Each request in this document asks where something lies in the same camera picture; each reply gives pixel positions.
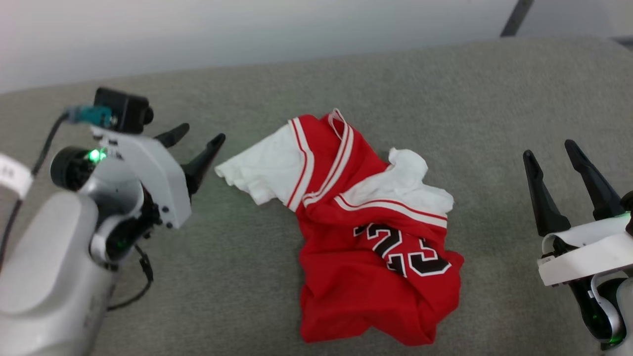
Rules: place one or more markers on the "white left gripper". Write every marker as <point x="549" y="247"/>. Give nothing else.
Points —
<point x="158" y="183"/>

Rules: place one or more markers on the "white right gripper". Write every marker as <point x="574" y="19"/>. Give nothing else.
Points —
<point x="588" y="249"/>

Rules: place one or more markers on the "red and white basketball jersey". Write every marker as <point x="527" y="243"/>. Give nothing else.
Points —
<point x="366" y="267"/>

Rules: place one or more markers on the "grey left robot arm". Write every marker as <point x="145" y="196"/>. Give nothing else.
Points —
<point x="44" y="277"/>

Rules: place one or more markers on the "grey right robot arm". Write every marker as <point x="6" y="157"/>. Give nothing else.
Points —
<point x="608" y="311"/>

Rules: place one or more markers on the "grey fabric sofa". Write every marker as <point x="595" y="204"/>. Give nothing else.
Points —
<point x="247" y="247"/>

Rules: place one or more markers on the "dark grey metal bar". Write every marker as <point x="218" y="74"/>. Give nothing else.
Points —
<point x="517" y="17"/>

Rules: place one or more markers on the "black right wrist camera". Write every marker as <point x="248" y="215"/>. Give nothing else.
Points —
<point x="628" y="207"/>

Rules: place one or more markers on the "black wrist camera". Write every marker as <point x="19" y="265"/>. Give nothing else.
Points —
<point x="123" y="111"/>
<point x="628" y="207"/>

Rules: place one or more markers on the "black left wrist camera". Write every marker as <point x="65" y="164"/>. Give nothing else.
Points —
<point x="123" y="111"/>

